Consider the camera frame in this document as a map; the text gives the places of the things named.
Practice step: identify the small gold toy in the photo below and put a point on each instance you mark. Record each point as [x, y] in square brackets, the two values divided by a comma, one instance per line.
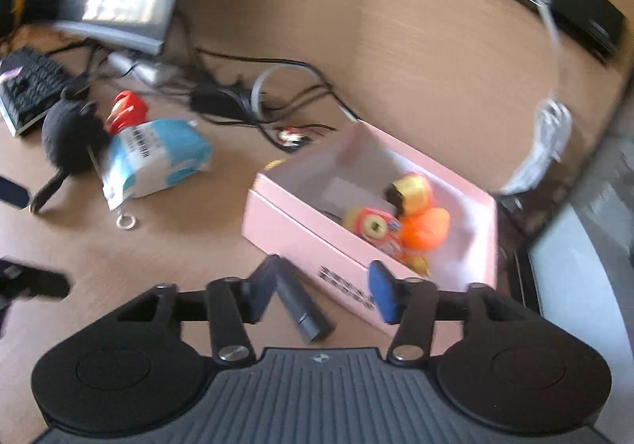
[420, 265]

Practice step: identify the black mechanical keyboard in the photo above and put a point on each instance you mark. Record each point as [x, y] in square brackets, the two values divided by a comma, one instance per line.
[29, 87]

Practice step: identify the dark cylindrical tube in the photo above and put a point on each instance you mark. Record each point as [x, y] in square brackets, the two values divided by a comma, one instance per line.
[304, 310]

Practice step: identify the gold black toy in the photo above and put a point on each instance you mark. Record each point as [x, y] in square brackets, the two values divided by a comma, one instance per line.
[413, 191]

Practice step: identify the pink cardboard box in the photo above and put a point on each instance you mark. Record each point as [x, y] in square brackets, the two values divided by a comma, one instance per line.
[297, 221]

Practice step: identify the yellow corn toy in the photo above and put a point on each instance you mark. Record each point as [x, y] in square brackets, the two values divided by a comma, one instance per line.
[275, 163]

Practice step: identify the small red white object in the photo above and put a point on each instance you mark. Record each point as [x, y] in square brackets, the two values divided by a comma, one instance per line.
[292, 134]

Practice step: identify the blue white tissue pack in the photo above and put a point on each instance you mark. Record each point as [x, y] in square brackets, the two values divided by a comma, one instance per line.
[163, 157]

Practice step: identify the orange toy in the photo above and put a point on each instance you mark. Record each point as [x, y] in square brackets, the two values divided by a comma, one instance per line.
[426, 228]

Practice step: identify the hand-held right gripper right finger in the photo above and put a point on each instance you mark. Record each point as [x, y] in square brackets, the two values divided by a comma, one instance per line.
[384, 293]

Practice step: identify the black power adapter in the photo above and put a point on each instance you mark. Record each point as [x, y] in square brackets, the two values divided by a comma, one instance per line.
[218, 100]

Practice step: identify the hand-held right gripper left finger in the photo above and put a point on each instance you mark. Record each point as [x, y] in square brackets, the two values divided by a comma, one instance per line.
[265, 288]

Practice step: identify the black plush toy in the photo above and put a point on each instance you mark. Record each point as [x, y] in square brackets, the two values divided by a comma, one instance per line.
[69, 137]

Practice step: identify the white power strip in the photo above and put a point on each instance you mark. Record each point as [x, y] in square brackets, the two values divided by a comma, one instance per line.
[143, 70]

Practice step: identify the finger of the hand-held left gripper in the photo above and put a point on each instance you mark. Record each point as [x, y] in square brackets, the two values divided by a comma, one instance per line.
[12, 192]
[34, 281]

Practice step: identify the wooden desktop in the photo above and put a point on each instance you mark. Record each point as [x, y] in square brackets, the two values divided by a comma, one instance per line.
[173, 251]

